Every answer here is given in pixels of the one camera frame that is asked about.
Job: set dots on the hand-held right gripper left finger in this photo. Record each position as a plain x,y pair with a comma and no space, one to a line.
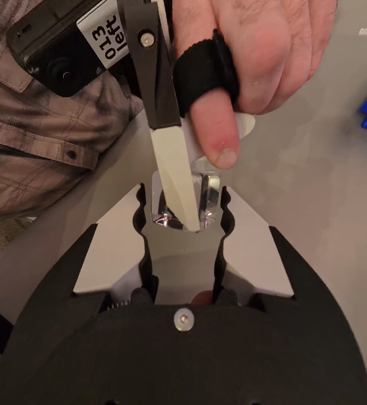
113,253

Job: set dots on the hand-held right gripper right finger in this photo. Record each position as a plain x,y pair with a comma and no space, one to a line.
253,256

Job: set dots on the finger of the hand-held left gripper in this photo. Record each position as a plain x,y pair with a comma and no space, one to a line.
177,177

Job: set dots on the clear acrylic cube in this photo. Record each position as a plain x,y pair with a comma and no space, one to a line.
210,196

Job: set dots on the person's left hand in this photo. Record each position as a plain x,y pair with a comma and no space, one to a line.
259,47

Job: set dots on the person's plaid shirt torso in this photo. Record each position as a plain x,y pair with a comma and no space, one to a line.
28,142

